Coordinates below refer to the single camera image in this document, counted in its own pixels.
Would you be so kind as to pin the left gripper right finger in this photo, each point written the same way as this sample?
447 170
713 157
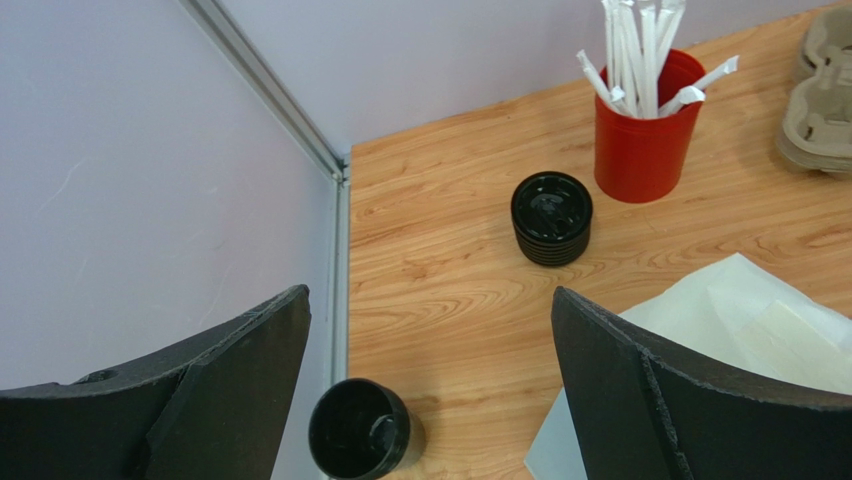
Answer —
645 407

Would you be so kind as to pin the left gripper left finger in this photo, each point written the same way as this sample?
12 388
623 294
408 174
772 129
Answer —
212 406

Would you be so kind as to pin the white paper bag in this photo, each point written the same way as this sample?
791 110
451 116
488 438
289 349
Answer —
736 313

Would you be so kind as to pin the black coffee cup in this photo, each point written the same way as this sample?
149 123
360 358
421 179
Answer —
360 429

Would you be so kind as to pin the stack of black lids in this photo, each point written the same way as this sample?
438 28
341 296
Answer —
551 214

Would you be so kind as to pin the red straw cup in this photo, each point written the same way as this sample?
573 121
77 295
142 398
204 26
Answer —
639 160

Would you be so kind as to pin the stacked pulp cup carriers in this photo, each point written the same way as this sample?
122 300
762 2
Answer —
815 131

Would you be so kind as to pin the wrapped white straws bundle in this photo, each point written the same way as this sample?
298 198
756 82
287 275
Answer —
638 37

